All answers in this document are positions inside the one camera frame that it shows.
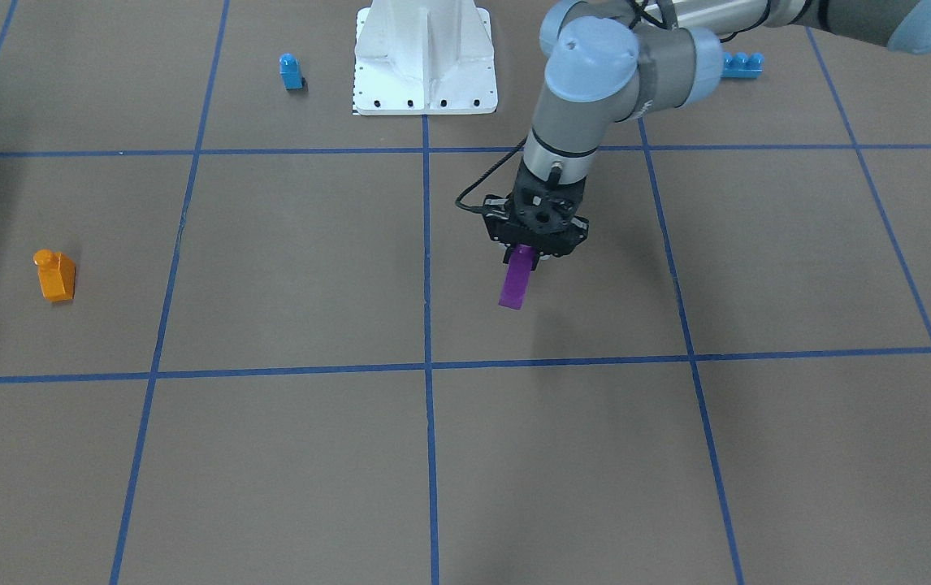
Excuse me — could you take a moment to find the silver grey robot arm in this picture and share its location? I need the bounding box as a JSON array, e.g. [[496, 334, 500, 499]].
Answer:
[[469, 1, 931, 271]]

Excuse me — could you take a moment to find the small blue block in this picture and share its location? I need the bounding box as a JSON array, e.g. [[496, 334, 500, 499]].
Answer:
[[279, 53, 305, 90]]

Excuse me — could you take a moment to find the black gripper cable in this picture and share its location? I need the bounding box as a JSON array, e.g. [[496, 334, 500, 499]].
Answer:
[[456, 138, 528, 215]]

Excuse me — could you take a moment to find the blue triple stud block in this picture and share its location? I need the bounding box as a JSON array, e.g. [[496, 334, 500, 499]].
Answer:
[[721, 52, 765, 79]]

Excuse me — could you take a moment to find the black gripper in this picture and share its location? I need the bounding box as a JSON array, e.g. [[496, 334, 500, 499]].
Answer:
[[485, 163, 589, 257]]

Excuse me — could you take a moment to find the purple trapezoid block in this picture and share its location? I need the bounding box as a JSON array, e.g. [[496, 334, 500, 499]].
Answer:
[[498, 244, 537, 310]]

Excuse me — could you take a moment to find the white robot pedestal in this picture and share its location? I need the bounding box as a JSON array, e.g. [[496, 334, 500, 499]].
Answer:
[[352, 1, 499, 116]]

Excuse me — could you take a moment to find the orange trapezoid block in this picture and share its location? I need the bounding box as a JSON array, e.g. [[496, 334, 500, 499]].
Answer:
[[33, 249, 76, 303]]

